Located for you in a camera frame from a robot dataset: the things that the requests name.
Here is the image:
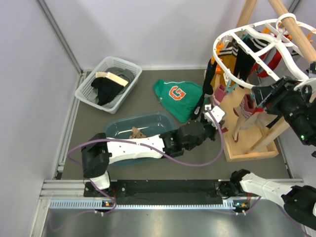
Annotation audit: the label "red christmas sock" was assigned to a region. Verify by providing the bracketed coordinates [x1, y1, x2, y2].
[257, 50, 282, 78]

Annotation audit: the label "beige maroon purple striped sock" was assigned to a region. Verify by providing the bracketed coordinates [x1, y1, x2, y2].
[213, 84, 229, 133]

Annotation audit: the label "white plastic laundry basket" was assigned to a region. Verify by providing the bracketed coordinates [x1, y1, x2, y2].
[75, 56, 142, 114]

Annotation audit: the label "wooden rack base frame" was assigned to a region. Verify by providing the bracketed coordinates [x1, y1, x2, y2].
[220, 86, 279, 161]

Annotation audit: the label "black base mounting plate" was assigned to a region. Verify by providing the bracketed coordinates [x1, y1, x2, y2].
[83, 179, 247, 205]

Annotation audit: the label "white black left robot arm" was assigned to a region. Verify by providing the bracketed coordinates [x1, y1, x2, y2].
[81, 119, 220, 196]

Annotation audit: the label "black sports sock blue accents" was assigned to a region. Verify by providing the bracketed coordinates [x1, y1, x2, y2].
[191, 58, 217, 120]

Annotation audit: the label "clothes pile in basket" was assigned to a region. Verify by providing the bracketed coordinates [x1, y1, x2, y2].
[88, 67, 135, 108]

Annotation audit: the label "mustard yellow sock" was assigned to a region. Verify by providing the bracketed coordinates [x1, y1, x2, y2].
[219, 53, 237, 86]

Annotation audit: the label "beige brown argyle sock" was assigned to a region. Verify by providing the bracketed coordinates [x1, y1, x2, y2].
[129, 126, 147, 139]

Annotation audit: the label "wooden hanging rod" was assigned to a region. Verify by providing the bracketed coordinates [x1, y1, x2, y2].
[268, 0, 316, 63]

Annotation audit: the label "aluminium frame rail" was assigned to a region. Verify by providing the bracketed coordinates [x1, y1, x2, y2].
[29, 179, 307, 237]

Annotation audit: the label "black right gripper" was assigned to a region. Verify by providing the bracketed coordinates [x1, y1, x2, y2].
[250, 74, 316, 143]

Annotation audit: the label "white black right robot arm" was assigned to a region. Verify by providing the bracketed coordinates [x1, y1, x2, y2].
[166, 86, 302, 237]

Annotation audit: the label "white round sock hanger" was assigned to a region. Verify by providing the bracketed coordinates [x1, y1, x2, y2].
[212, 13, 316, 90]

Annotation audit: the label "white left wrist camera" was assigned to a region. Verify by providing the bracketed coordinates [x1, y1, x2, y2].
[204, 104, 226, 126]

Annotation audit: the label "black white striped sock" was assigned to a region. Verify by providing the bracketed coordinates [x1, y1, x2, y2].
[234, 37, 268, 81]

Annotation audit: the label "green jacket with orange logo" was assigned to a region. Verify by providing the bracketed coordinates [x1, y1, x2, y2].
[153, 79, 202, 123]

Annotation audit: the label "blue translucent plastic tub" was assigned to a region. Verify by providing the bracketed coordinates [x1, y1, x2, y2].
[102, 112, 177, 168]

